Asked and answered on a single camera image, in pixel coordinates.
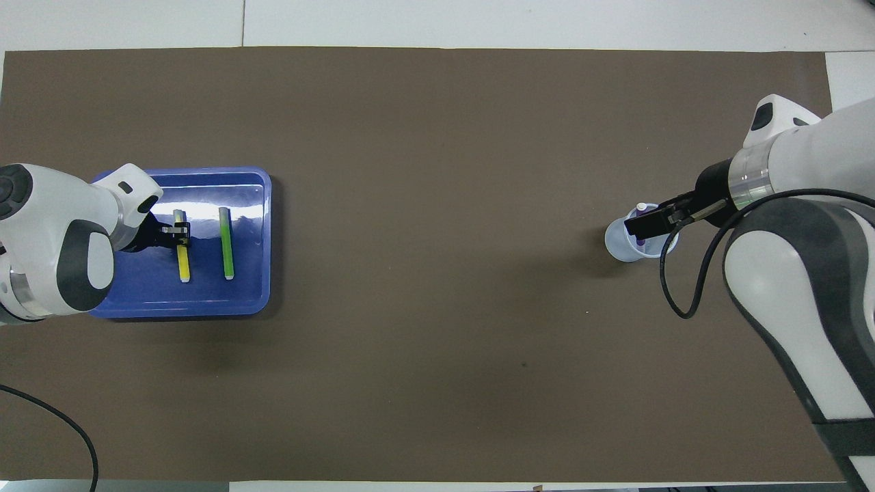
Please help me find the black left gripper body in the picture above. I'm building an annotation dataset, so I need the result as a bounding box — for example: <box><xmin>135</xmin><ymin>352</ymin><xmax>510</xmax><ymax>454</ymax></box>
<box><xmin>120</xmin><ymin>213</ymin><xmax>172</xmax><ymax>254</ymax></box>

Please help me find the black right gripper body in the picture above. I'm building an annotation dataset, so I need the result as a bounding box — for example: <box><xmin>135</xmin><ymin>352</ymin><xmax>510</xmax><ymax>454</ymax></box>
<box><xmin>667</xmin><ymin>159</ymin><xmax>738</xmax><ymax>226</ymax></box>

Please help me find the yellow marker pen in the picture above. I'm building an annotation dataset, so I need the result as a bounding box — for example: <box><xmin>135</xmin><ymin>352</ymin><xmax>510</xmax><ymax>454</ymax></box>
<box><xmin>173</xmin><ymin>209</ymin><xmax>193</xmax><ymax>283</ymax></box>

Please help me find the green marker pen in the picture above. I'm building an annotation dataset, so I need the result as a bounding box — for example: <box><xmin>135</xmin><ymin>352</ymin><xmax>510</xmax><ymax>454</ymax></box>
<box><xmin>219</xmin><ymin>206</ymin><xmax>236</xmax><ymax>280</ymax></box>

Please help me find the translucent plastic cup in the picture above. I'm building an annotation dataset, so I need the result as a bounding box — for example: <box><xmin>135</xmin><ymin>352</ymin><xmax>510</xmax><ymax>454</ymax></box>
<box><xmin>604</xmin><ymin>203</ymin><xmax>680</xmax><ymax>263</ymax></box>

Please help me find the blue plastic tray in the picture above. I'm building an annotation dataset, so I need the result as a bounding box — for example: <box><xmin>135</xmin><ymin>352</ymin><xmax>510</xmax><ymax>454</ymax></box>
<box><xmin>89</xmin><ymin>167</ymin><xmax>272</xmax><ymax>320</ymax></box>

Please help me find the brown table mat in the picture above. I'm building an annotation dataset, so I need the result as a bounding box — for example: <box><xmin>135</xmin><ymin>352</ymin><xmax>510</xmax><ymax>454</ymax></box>
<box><xmin>3</xmin><ymin>46</ymin><xmax>872</xmax><ymax>482</ymax></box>

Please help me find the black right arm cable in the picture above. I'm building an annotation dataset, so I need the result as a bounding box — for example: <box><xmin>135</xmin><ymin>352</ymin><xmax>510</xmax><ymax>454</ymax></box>
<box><xmin>659</xmin><ymin>188</ymin><xmax>875</xmax><ymax>320</ymax></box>

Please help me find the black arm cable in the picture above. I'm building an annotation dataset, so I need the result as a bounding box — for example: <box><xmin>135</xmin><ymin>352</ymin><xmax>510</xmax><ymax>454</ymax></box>
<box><xmin>0</xmin><ymin>384</ymin><xmax>100</xmax><ymax>492</ymax></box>
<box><xmin>659</xmin><ymin>188</ymin><xmax>875</xmax><ymax>320</ymax></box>

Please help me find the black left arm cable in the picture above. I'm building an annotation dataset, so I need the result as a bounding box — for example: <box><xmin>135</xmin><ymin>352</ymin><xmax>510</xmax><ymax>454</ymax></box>
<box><xmin>0</xmin><ymin>384</ymin><xmax>100</xmax><ymax>492</ymax></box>

